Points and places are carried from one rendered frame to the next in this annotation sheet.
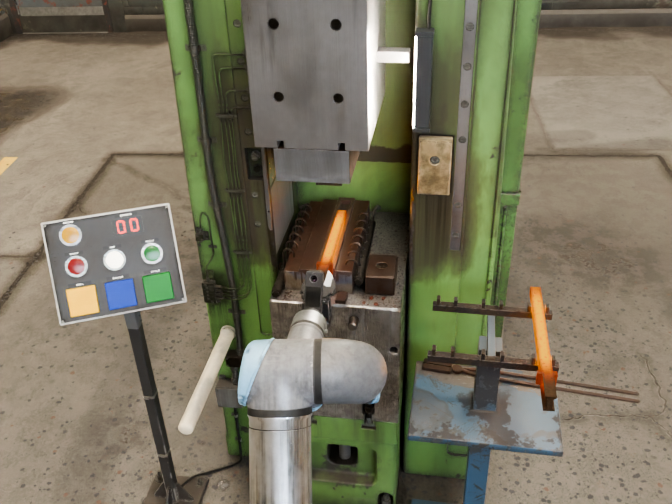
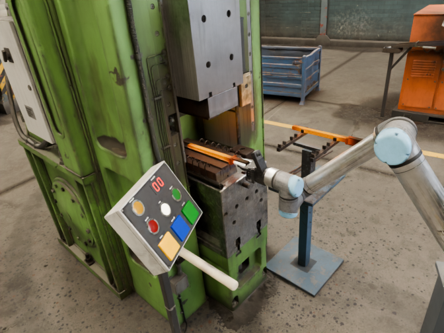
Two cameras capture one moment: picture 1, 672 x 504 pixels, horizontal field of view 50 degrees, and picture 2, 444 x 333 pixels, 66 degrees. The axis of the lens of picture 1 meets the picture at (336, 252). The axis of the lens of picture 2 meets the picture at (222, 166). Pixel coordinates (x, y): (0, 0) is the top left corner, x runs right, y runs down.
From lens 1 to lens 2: 1.63 m
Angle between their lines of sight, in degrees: 47
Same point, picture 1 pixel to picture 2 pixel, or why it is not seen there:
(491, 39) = (254, 18)
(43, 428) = not seen: outside the picture
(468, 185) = (254, 95)
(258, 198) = (177, 146)
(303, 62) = (217, 39)
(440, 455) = not seen: hidden behind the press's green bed
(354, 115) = (238, 64)
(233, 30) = (155, 38)
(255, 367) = (407, 136)
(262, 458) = (429, 174)
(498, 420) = not seen: hidden behind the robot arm
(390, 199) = (189, 135)
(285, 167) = (213, 108)
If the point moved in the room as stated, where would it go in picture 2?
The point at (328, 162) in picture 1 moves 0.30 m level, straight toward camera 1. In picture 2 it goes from (230, 96) to (290, 103)
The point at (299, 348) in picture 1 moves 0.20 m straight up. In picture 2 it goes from (401, 123) to (412, 65)
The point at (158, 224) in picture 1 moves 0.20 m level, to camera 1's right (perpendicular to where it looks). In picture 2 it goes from (168, 175) to (197, 154)
